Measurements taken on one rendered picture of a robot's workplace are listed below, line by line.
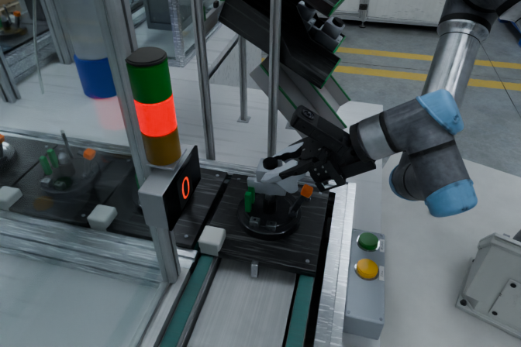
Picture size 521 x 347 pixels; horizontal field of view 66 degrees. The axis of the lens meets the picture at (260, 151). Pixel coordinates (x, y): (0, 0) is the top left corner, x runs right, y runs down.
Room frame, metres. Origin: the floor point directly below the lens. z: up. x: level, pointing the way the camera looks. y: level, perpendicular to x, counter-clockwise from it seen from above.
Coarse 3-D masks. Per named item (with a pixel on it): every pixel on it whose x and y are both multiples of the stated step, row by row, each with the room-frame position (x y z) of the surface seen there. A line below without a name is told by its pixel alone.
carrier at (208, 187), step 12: (204, 168) 0.77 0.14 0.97; (204, 180) 0.72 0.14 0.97; (216, 180) 0.73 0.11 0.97; (204, 192) 0.68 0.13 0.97; (216, 192) 0.68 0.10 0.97; (192, 204) 0.64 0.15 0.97; (204, 204) 0.64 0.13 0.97; (180, 216) 0.61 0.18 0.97; (192, 216) 0.61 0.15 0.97; (204, 216) 0.61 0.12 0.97; (180, 228) 0.57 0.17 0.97; (192, 228) 0.57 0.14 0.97; (180, 240) 0.54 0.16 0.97; (192, 240) 0.54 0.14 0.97
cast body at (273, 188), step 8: (264, 160) 0.61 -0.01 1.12; (272, 160) 0.61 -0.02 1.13; (280, 160) 0.62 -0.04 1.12; (264, 168) 0.60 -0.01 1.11; (272, 168) 0.60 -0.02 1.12; (256, 176) 0.60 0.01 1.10; (248, 184) 0.62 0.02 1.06; (256, 184) 0.59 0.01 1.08; (264, 184) 0.59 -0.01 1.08; (272, 184) 0.59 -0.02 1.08; (256, 192) 0.59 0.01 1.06; (264, 192) 0.59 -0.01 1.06; (272, 192) 0.59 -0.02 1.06; (280, 192) 0.58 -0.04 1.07
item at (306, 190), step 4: (300, 188) 0.60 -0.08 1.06; (304, 188) 0.59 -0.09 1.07; (308, 188) 0.59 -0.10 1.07; (312, 188) 0.59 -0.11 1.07; (296, 192) 0.59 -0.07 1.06; (300, 192) 0.59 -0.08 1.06; (304, 192) 0.58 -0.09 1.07; (308, 192) 0.58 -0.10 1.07; (300, 196) 0.59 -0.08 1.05; (304, 196) 0.58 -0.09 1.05; (308, 196) 0.58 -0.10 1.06; (296, 200) 0.60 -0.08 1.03; (300, 200) 0.59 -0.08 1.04; (304, 200) 0.59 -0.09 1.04; (296, 204) 0.59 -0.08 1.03; (300, 204) 0.59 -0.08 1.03; (292, 208) 0.59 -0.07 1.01; (296, 208) 0.59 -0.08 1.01; (292, 212) 0.59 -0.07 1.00
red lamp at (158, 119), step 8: (136, 104) 0.44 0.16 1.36; (144, 104) 0.43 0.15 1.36; (152, 104) 0.43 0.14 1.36; (160, 104) 0.43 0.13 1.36; (168, 104) 0.44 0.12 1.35; (136, 112) 0.44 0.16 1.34; (144, 112) 0.43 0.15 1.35; (152, 112) 0.43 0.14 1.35; (160, 112) 0.43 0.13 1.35; (168, 112) 0.44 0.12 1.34; (144, 120) 0.43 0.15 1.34; (152, 120) 0.43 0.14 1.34; (160, 120) 0.43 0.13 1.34; (168, 120) 0.44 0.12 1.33; (176, 120) 0.46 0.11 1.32; (144, 128) 0.43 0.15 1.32; (152, 128) 0.43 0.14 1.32; (160, 128) 0.43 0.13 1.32; (168, 128) 0.44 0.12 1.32
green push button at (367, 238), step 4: (364, 232) 0.56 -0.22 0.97; (368, 232) 0.56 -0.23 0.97; (360, 236) 0.55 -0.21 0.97; (364, 236) 0.55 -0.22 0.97; (368, 236) 0.55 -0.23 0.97; (372, 236) 0.55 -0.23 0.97; (376, 236) 0.55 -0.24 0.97; (360, 240) 0.54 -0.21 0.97; (364, 240) 0.54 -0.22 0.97; (368, 240) 0.54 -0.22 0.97; (372, 240) 0.54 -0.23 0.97; (376, 240) 0.54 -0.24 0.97; (360, 244) 0.54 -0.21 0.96; (364, 244) 0.53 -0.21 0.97; (368, 244) 0.53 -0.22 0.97; (372, 244) 0.53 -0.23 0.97; (376, 244) 0.53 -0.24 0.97; (364, 248) 0.53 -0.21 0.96; (368, 248) 0.52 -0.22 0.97; (372, 248) 0.52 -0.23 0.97
